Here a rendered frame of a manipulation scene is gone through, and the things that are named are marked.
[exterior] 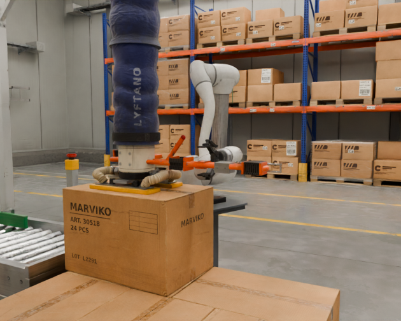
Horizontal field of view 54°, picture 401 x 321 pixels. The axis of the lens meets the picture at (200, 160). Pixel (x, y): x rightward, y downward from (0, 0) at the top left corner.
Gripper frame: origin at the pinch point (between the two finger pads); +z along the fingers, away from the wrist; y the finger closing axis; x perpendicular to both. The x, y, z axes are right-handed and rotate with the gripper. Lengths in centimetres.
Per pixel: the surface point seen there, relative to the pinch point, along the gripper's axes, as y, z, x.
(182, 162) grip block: -0.8, 17.9, -1.0
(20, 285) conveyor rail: 56, 50, 68
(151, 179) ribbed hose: 6.5, 25.5, 10.5
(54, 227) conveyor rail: 50, -13, 119
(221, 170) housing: 1.6, 16.9, -19.3
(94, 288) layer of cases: 53, 43, 29
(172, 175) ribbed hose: 6.0, 12.2, 8.4
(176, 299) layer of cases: 53, 35, -8
